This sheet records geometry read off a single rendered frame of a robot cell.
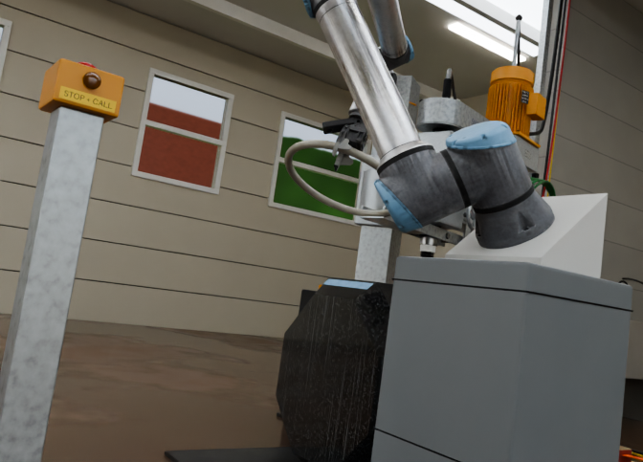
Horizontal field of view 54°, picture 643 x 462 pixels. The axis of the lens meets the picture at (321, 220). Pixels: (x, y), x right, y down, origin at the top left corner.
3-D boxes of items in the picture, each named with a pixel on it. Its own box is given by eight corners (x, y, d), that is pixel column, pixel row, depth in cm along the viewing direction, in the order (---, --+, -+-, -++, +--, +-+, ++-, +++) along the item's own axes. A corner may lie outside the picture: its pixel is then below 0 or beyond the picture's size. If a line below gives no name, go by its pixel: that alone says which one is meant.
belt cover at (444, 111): (494, 179, 364) (497, 151, 366) (537, 179, 347) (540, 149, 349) (403, 133, 292) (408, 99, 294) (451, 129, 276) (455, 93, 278)
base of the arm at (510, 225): (565, 205, 154) (551, 168, 152) (538, 244, 142) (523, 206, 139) (496, 215, 168) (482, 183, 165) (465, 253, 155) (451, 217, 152)
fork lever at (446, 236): (436, 246, 312) (437, 236, 313) (472, 248, 299) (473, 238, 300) (352, 217, 261) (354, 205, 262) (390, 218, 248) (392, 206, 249)
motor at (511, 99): (493, 150, 364) (499, 83, 369) (545, 147, 344) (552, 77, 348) (470, 137, 344) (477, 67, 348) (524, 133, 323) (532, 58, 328)
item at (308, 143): (327, 217, 272) (330, 211, 273) (425, 221, 240) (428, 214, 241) (258, 147, 241) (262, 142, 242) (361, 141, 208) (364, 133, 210)
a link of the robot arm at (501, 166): (542, 187, 144) (515, 118, 139) (471, 218, 146) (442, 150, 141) (521, 173, 158) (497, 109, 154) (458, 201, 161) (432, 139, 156)
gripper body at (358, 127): (360, 142, 216) (372, 115, 221) (337, 136, 218) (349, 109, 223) (361, 154, 223) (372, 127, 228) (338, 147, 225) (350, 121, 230)
